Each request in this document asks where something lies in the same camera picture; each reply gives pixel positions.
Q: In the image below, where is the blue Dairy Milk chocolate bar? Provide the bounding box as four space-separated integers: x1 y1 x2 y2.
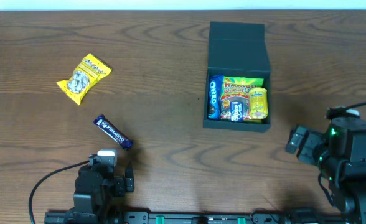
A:
93 114 133 150

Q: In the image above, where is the yellow Mentos bottle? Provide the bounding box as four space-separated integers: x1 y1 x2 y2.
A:
248 87 268 120

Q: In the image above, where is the blue Oreo cookie pack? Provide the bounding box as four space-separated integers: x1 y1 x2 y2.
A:
207 75 223 120

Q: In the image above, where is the yellow snack bag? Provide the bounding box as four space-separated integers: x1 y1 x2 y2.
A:
57 54 112 105

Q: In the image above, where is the small blue candy box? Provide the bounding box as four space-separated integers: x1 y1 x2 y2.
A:
230 101 243 123

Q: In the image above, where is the Haribo worms candy bag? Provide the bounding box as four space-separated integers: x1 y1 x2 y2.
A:
220 76 263 123

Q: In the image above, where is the dark green box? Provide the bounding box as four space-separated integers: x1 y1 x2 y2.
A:
203 21 271 133

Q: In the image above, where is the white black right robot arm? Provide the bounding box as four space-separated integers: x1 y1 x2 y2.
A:
285 117 366 223

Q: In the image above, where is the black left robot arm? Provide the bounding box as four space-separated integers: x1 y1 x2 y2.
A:
62 153 134 224

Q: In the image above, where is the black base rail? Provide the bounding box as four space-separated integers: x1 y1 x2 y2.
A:
44 209 347 224

